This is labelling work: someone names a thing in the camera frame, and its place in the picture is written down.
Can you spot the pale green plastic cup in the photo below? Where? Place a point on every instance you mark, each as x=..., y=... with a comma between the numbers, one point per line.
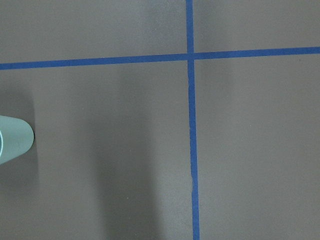
x=16, y=138

